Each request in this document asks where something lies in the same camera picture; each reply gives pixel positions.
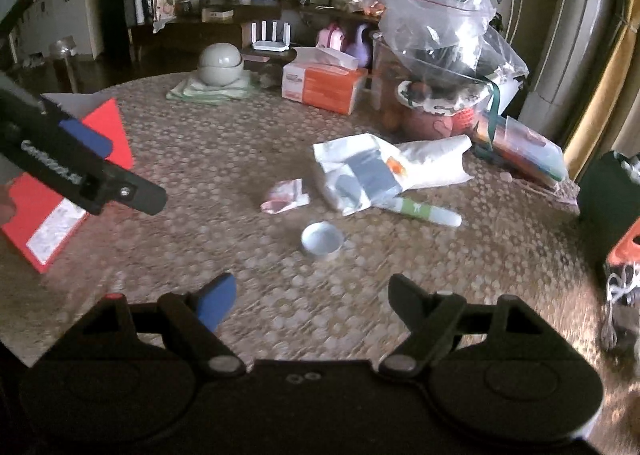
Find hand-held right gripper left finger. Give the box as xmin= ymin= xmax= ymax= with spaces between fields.
xmin=80 ymin=273 xmax=247 ymax=379

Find grey laced shoe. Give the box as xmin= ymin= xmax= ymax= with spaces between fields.
xmin=602 ymin=260 xmax=640 ymax=351

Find dark wooden sideboard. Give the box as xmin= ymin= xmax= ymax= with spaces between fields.
xmin=127 ymin=0 xmax=381 ymax=63

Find white plastic bag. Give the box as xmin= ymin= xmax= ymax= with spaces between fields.
xmin=312 ymin=133 xmax=476 ymax=216

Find purple toy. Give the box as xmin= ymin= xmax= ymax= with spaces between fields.
xmin=346 ymin=25 xmax=373 ymax=70

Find small white cup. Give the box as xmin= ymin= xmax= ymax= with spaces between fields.
xmin=301 ymin=221 xmax=346 ymax=260

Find orange tissue box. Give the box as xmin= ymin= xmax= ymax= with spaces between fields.
xmin=281 ymin=46 xmax=369 ymax=116

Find plastic-wrapped colourful books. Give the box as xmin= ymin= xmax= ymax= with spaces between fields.
xmin=472 ymin=115 xmax=568 ymax=188

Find white green tube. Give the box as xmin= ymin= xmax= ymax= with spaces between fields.
xmin=377 ymin=197 xmax=462 ymax=230

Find pink toy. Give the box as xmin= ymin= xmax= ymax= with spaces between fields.
xmin=316 ymin=24 xmax=348 ymax=52

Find floral gift bag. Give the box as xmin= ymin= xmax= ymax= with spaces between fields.
xmin=152 ymin=0 xmax=177 ymax=32

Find dark tall cabinet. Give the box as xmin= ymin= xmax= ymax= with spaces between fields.
xmin=97 ymin=0 xmax=156 ymax=56

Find white router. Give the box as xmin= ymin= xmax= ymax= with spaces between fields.
xmin=250 ymin=21 xmax=292 ymax=53

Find large clear plastic bag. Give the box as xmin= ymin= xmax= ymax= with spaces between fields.
xmin=352 ymin=0 xmax=530 ymax=108

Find folded green cloth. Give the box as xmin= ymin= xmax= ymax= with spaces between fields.
xmin=166 ymin=72 xmax=261 ymax=106

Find person's left hand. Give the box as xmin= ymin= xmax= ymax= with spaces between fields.
xmin=0 ymin=186 xmax=18 ymax=224

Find white tall appliance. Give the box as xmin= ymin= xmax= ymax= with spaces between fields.
xmin=520 ymin=0 xmax=626 ymax=126

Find yellow curtain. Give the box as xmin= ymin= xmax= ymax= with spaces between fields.
xmin=562 ymin=20 xmax=640 ymax=180

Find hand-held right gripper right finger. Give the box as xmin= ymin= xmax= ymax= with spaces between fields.
xmin=378 ymin=274 xmax=546 ymax=379

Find red cardboard box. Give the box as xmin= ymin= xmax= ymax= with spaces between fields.
xmin=0 ymin=94 xmax=136 ymax=275

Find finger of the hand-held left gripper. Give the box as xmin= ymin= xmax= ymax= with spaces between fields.
xmin=82 ymin=161 xmax=167 ymax=216
xmin=59 ymin=119 xmax=113 ymax=160

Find green ribbon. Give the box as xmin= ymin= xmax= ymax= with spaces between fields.
xmin=487 ymin=80 xmax=503 ymax=146

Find crumpled pink white packet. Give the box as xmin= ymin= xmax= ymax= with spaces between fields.
xmin=260 ymin=178 xmax=311 ymax=214

